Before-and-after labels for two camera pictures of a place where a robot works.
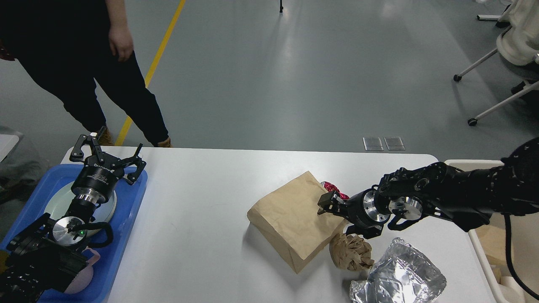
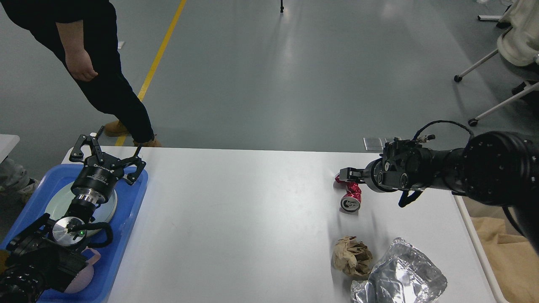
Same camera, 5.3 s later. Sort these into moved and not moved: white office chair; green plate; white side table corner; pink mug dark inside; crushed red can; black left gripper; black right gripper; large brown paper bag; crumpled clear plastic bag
Moved: crushed red can; black right gripper; large brown paper bag
Not moved: black left gripper; pink mug dark inside; green plate; white office chair; white side table corner; crumpled clear plastic bag
